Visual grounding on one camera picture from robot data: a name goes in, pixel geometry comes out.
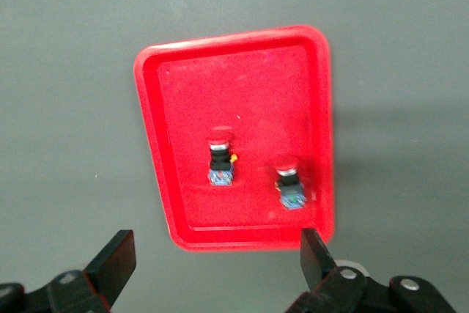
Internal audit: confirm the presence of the red push button switch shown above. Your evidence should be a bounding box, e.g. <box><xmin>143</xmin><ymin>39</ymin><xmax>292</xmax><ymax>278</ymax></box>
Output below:
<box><xmin>205</xmin><ymin>125</ymin><xmax>239</xmax><ymax>188</ymax></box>
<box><xmin>273</xmin><ymin>155</ymin><xmax>307</xmax><ymax>211</ymax></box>

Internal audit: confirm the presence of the dark grey table mat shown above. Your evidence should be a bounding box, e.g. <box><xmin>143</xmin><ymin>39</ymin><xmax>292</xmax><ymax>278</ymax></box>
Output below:
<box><xmin>0</xmin><ymin>0</ymin><xmax>469</xmax><ymax>313</ymax></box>

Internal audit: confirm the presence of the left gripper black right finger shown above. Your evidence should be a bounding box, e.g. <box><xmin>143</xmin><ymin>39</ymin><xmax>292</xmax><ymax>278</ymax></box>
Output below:
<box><xmin>284</xmin><ymin>227</ymin><xmax>457</xmax><ymax>313</ymax></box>

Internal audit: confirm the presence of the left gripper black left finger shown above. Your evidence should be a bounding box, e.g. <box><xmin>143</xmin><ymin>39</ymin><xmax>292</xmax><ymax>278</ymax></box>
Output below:
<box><xmin>0</xmin><ymin>229</ymin><xmax>137</xmax><ymax>313</ymax></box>

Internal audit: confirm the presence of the red plastic tray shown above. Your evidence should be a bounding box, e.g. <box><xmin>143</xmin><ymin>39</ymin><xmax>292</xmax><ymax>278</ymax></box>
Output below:
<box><xmin>132</xmin><ymin>25</ymin><xmax>336</xmax><ymax>254</ymax></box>

